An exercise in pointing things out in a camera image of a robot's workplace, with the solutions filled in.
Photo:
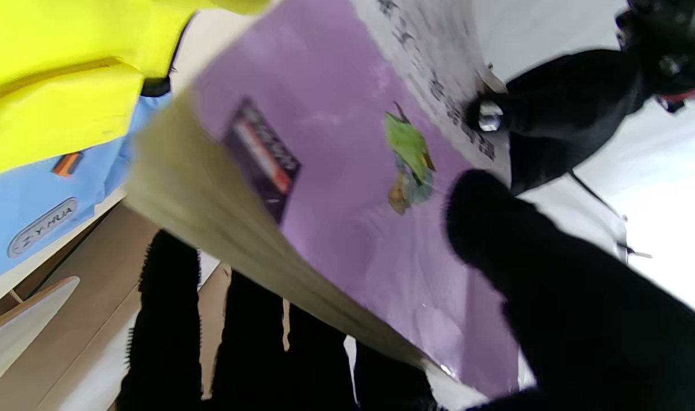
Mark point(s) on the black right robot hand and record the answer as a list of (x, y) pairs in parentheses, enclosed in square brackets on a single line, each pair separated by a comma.
[(581, 319)]

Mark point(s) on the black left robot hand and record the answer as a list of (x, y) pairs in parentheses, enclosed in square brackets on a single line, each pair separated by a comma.
[(564, 108)]

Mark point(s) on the purple cover book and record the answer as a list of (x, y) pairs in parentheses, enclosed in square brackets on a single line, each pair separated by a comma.
[(336, 142)]

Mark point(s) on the blue and yellow school backpack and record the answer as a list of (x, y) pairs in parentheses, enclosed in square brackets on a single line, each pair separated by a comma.
[(56, 85)]

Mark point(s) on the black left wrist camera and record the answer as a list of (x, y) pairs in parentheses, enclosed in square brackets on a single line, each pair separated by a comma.
[(673, 51)]

